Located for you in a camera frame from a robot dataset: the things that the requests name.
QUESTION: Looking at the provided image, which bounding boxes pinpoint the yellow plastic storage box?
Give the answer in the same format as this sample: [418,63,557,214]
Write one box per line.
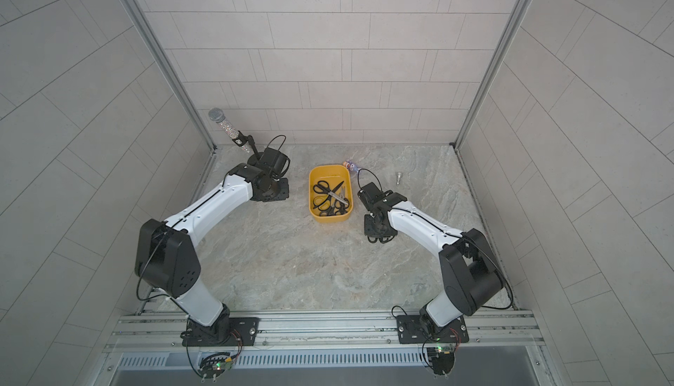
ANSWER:
[309,165,354,224]

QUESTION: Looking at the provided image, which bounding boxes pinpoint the all black scissors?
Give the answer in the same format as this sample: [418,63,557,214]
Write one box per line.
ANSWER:
[312,180,345,201]

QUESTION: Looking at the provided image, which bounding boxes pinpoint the silver blade black scissors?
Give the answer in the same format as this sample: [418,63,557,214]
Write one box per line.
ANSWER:
[312,194,351,217]

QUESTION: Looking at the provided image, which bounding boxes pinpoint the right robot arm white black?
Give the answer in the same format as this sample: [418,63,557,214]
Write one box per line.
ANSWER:
[357,182,513,341]

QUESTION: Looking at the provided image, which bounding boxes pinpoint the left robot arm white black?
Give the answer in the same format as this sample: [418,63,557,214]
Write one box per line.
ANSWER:
[134,157,290,347]

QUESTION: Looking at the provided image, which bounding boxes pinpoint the purple toy figure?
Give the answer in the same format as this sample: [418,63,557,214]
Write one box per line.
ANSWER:
[343,161,361,176]

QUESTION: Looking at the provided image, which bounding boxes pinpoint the glitter silver microphone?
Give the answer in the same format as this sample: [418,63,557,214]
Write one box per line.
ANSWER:
[208,108,253,153]

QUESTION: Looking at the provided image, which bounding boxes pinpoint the right circuit board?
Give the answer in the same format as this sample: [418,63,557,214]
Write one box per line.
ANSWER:
[427,347,456,377]

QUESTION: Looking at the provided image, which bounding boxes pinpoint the circuit board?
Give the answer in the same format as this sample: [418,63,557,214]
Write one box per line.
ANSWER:
[427,347,456,377]
[199,352,234,382]

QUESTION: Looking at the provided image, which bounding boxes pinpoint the left circuit board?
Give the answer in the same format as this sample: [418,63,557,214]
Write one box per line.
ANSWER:
[199,352,234,382]

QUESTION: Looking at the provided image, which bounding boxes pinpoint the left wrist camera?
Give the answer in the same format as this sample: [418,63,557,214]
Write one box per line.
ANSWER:
[257,147,291,179]

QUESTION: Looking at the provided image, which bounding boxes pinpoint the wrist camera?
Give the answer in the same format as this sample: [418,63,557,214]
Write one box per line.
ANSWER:
[357,182,407,213]
[257,147,291,179]

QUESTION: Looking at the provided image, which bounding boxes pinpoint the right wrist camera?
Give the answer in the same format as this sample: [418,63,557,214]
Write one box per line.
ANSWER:
[357,182,407,213]

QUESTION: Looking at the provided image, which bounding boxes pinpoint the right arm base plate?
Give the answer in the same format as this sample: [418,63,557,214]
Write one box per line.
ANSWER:
[395,314,470,345]

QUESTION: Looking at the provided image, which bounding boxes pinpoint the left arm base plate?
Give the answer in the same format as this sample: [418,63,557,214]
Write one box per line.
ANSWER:
[181,316,261,347]

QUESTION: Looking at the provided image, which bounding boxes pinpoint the aluminium frame rail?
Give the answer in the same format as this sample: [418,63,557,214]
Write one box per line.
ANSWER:
[104,310,545,353]

